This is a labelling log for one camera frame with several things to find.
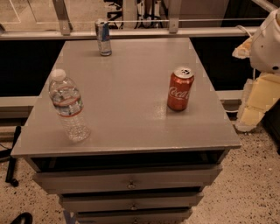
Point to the grey drawer cabinet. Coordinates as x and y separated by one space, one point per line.
143 161

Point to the clear plastic water bottle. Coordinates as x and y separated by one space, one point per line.
66 99

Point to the metal window railing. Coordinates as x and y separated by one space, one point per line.
75 19

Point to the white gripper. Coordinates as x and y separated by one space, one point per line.
266 50

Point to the black shoe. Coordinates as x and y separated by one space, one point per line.
23 218

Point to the red cola can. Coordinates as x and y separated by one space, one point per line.
181 82

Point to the blue silver energy drink can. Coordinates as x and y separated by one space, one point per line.
103 37

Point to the black pole stand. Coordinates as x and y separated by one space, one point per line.
12 162

